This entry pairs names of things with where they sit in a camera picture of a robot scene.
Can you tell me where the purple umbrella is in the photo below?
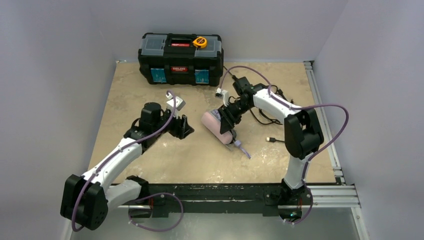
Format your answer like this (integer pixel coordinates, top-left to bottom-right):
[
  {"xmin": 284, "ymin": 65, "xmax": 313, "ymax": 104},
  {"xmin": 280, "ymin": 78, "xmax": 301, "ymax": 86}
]
[{"xmin": 210, "ymin": 109, "xmax": 252, "ymax": 159}]

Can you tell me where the pink umbrella case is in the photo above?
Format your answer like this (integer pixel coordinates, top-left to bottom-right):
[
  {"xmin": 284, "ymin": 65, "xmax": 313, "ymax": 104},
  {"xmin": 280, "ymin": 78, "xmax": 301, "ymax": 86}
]
[{"xmin": 201, "ymin": 109, "xmax": 235, "ymax": 145}]

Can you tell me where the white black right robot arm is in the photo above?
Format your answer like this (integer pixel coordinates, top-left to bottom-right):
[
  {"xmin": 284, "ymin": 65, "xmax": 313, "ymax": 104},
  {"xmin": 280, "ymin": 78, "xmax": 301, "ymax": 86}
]
[{"xmin": 215, "ymin": 77, "xmax": 324, "ymax": 201}]

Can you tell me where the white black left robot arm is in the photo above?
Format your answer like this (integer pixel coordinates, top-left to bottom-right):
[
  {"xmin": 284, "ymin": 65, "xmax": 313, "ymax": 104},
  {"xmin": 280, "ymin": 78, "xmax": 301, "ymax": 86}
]
[{"xmin": 60, "ymin": 97, "xmax": 195, "ymax": 232}]

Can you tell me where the yellow black screwdriver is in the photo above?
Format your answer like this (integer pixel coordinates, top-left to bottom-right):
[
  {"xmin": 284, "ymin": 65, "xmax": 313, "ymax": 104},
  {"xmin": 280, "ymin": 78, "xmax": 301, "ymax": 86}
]
[{"xmin": 223, "ymin": 65, "xmax": 237, "ymax": 81}]

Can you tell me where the black plastic toolbox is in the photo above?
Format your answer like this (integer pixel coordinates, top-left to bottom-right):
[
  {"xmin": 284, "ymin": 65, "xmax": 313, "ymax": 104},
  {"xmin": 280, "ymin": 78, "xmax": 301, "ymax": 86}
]
[{"xmin": 138, "ymin": 32, "xmax": 224, "ymax": 87}]

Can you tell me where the yellow tape measure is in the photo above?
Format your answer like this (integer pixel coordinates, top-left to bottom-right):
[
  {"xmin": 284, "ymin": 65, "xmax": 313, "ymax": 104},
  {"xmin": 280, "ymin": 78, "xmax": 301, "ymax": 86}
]
[{"xmin": 192, "ymin": 36, "xmax": 208, "ymax": 49}]

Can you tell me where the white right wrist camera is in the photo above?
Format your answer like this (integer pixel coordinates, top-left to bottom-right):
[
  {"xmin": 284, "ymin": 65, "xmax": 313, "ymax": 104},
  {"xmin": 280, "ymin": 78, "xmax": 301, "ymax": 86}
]
[{"xmin": 215, "ymin": 88, "xmax": 230, "ymax": 106}]

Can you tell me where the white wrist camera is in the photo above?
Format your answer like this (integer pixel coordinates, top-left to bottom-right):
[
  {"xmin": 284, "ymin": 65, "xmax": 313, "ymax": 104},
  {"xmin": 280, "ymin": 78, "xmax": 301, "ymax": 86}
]
[
  {"xmin": 215, "ymin": 88, "xmax": 230, "ymax": 106},
  {"xmin": 166, "ymin": 93, "xmax": 186, "ymax": 111}
]

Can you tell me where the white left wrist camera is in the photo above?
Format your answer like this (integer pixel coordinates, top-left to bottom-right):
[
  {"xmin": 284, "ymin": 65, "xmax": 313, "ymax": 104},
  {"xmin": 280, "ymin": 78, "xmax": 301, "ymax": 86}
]
[{"xmin": 166, "ymin": 93, "xmax": 186, "ymax": 111}]

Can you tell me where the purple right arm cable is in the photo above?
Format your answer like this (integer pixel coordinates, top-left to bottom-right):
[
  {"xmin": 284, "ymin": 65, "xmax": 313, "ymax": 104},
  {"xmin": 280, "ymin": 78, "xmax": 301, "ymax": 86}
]
[{"xmin": 216, "ymin": 65, "xmax": 350, "ymax": 186}]

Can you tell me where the black usb cable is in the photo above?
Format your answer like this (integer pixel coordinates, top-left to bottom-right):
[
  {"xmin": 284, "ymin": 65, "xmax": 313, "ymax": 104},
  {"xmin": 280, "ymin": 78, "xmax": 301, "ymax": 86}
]
[{"xmin": 248, "ymin": 84, "xmax": 302, "ymax": 145}]

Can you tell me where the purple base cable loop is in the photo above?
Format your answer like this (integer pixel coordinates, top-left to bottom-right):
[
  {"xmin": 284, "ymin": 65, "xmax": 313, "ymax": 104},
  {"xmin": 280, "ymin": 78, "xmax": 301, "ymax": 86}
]
[{"xmin": 127, "ymin": 193, "xmax": 184, "ymax": 233}]

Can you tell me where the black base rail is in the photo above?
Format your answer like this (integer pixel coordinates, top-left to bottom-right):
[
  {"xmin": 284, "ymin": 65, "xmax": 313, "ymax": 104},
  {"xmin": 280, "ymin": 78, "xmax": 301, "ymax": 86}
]
[{"xmin": 122, "ymin": 183, "xmax": 313, "ymax": 220}]

